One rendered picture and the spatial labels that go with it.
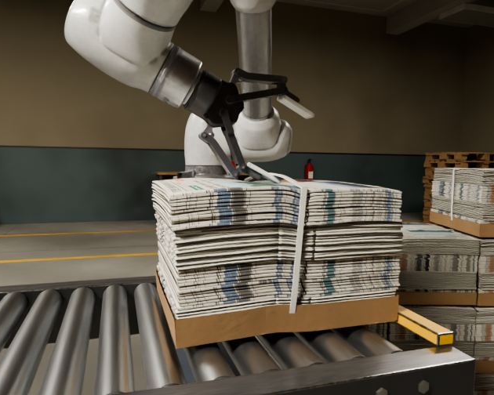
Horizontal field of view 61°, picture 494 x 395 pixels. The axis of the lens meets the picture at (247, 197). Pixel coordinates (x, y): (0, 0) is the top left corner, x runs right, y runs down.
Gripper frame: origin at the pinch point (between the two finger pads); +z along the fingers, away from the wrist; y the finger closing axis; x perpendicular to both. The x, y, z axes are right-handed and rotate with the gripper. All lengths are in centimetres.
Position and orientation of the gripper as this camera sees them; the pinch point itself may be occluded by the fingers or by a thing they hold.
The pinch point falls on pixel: (289, 146)
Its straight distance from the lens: 77.2
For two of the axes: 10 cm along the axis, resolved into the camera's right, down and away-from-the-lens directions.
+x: 3.0, 0.8, -9.5
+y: -4.5, 8.9, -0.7
